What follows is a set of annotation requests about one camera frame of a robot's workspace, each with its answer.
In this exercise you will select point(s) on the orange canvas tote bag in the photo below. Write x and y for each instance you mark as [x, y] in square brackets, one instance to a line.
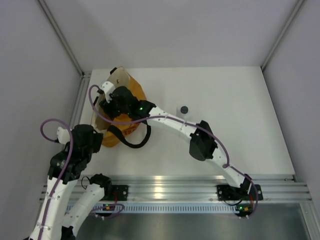
[116, 132]

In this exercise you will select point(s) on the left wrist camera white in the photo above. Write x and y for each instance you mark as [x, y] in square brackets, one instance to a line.
[64, 136]

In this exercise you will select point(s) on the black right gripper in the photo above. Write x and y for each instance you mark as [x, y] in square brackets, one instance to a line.
[108, 108]

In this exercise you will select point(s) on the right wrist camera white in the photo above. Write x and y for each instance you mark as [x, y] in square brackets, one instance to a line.
[106, 88]

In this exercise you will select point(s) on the white bottle grey cap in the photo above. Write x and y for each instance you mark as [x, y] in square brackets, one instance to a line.
[183, 112]

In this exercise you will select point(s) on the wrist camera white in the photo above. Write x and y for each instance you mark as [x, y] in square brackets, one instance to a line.
[64, 136]
[106, 88]

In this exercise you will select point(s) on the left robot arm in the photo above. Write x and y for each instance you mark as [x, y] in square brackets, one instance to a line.
[54, 221]

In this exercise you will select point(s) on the perforated cable tray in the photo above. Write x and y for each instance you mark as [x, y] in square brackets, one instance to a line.
[159, 208]

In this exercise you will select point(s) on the aluminium front rail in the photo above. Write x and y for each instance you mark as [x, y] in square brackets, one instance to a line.
[203, 189]

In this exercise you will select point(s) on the aluminium frame left rail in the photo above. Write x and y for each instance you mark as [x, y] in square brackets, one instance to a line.
[84, 76]

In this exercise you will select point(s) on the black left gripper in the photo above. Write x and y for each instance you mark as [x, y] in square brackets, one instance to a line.
[98, 138]

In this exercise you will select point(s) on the right frame rail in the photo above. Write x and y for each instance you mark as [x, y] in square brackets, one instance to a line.
[281, 35]

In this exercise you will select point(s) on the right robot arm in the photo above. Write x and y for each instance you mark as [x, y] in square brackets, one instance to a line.
[203, 146]

